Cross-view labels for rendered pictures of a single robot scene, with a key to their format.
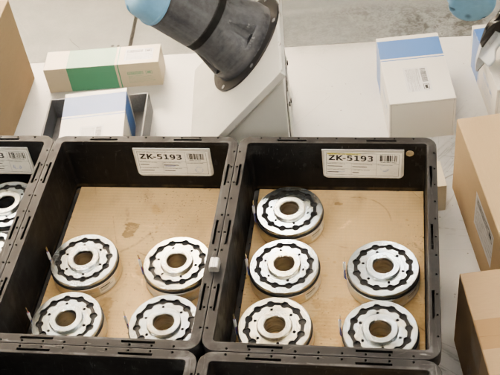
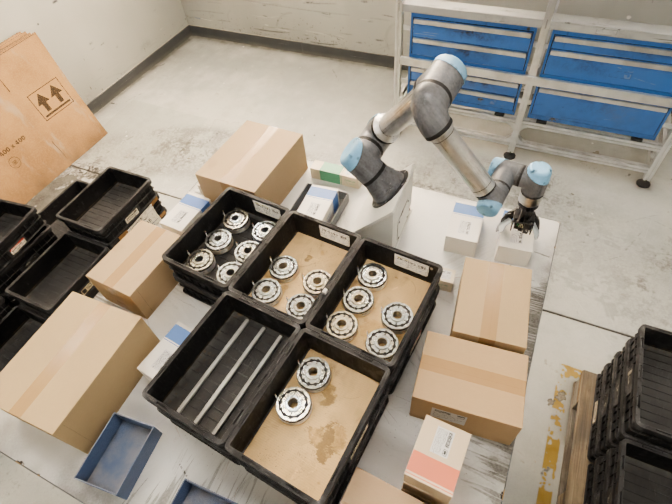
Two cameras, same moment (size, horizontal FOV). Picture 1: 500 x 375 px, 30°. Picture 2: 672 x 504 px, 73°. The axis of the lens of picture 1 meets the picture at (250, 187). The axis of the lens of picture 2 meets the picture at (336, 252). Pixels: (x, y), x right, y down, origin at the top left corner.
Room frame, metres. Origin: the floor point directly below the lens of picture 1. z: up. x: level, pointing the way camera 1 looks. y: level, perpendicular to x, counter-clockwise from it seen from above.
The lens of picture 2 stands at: (0.10, -0.29, 2.14)
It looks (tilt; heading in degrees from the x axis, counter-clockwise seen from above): 51 degrees down; 22
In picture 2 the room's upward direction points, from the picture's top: 7 degrees counter-clockwise
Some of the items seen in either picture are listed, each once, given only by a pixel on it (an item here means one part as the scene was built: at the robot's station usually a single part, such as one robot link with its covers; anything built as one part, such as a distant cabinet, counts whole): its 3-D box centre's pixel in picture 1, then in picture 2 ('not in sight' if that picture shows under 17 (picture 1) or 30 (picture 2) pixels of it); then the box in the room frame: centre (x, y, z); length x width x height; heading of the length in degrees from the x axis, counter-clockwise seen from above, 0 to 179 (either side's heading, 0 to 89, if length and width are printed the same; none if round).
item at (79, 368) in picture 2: not in sight; (80, 368); (0.43, 0.80, 0.80); 0.40 x 0.30 x 0.20; 174
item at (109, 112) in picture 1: (97, 143); (317, 210); (1.33, 0.27, 0.75); 0.20 x 0.12 x 0.09; 176
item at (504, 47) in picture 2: not in sight; (464, 65); (2.83, -0.19, 0.60); 0.72 x 0.03 x 0.56; 82
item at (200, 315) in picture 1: (120, 235); (297, 263); (0.93, 0.19, 0.92); 0.40 x 0.30 x 0.02; 167
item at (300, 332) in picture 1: (274, 327); (341, 324); (0.77, -0.01, 0.86); 0.10 x 0.10 x 0.01
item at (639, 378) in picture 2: not in sight; (656, 410); (0.96, -1.13, 0.37); 0.40 x 0.30 x 0.45; 172
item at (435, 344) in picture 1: (328, 239); (376, 297); (0.86, -0.10, 0.92); 0.40 x 0.30 x 0.02; 167
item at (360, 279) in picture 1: (382, 268); (397, 315); (0.84, -0.17, 0.86); 0.10 x 0.10 x 0.01
